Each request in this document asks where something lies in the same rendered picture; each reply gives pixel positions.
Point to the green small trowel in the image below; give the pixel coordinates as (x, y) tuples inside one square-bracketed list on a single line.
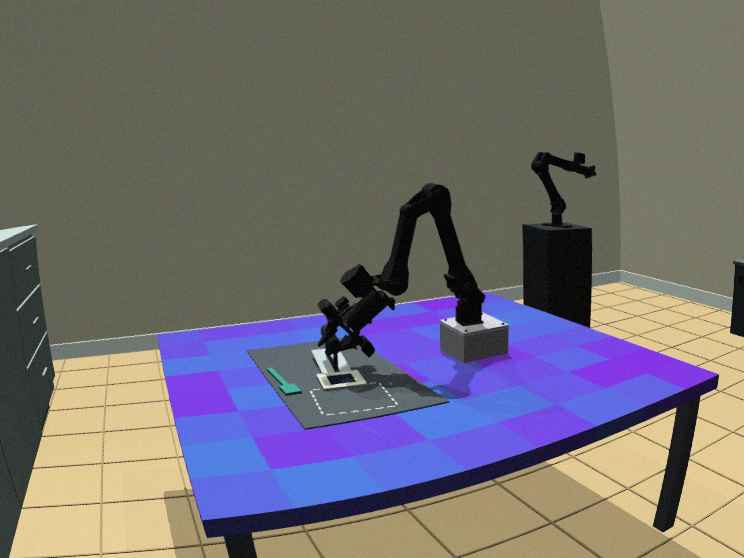
[(290, 389)]

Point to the cream square tile with dark square centre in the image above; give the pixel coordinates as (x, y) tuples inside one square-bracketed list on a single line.
[(341, 380)]

